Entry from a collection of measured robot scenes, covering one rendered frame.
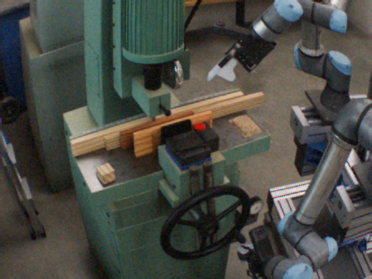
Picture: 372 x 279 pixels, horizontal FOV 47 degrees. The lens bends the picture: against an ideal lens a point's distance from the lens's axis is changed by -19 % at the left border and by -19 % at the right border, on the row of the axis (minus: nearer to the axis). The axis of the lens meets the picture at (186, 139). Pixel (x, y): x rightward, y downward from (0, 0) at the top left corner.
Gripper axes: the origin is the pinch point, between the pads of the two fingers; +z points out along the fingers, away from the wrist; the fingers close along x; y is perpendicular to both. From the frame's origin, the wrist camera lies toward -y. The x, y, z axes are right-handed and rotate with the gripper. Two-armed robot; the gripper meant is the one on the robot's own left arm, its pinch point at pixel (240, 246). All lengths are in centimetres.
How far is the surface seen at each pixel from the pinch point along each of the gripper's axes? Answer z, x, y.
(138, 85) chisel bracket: 20, -12, -52
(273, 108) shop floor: 158, 120, -9
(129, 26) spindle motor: 2, -16, -70
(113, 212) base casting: 17.1, -30.0, -18.5
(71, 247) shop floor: 108, -41, 21
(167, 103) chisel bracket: 14.8, -6.1, -44.7
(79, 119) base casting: 60, -25, -44
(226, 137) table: 16.4, 10.4, -29.9
